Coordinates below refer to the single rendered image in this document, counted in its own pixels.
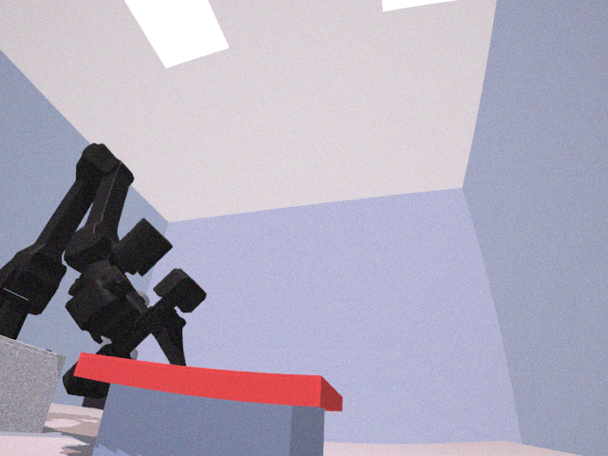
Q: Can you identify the red box lid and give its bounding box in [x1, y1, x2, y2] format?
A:
[73, 351, 343, 411]

